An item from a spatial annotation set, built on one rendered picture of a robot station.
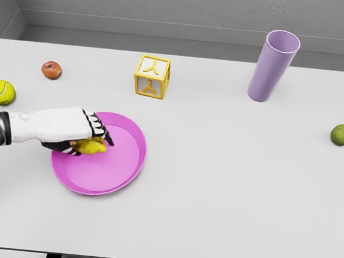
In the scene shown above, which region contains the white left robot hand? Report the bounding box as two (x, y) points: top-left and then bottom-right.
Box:
(36, 103), (118, 160)

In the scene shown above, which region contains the yellow lemon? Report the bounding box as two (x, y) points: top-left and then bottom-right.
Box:
(70, 134), (109, 158)

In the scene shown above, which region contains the pink plate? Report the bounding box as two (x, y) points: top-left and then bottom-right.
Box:
(47, 106), (150, 201)

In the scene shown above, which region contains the red apple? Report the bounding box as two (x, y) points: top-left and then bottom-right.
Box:
(40, 60), (64, 81)

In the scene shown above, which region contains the yellow-green tennis ball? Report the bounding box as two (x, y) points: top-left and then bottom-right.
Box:
(0, 79), (18, 107)

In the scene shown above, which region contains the yellow letter block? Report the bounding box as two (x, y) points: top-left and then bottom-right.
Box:
(131, 53), (172, 101)

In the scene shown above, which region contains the tall purple cup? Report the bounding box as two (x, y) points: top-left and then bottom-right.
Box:
(246, 27), (303, 106)

